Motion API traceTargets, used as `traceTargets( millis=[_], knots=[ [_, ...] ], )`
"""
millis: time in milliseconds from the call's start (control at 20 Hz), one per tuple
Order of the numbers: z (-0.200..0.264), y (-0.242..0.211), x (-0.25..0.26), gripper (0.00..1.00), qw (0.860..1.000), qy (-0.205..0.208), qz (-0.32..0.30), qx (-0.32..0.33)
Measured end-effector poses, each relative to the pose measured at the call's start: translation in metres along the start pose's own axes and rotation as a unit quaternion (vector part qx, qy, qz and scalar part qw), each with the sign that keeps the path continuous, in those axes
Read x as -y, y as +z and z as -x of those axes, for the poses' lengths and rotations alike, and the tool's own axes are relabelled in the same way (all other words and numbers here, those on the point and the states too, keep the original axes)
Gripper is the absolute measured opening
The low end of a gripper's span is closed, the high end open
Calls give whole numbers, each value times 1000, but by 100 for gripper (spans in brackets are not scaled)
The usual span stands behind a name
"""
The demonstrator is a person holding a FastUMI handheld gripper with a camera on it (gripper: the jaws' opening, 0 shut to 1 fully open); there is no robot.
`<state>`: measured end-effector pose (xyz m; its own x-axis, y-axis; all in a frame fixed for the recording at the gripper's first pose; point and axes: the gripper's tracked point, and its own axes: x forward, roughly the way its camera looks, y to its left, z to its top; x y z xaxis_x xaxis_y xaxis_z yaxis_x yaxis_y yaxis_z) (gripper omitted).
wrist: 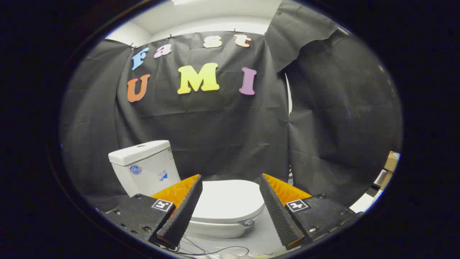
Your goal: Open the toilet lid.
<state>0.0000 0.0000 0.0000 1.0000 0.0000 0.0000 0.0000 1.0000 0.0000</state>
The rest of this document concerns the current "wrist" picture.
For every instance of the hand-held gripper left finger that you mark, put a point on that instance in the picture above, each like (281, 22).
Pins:
(183, 212)

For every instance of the white toilet bowl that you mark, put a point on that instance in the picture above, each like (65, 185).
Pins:
(215, 231)

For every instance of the brown cardboard box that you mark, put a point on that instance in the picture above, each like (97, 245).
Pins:
(391, 161)

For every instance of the black backdrop cloth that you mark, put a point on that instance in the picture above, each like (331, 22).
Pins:
(222, 126)

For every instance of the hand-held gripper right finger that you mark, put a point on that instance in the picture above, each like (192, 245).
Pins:
(278, 216)

